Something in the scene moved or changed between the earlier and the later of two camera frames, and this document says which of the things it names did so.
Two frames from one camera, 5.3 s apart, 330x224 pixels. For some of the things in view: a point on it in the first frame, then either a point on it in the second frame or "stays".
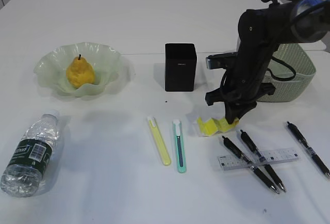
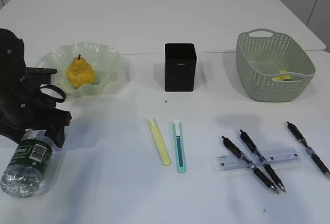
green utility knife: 181,157 stays
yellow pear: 80,72 stays
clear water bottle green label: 23,176 stays
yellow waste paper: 213,126 to 282,78
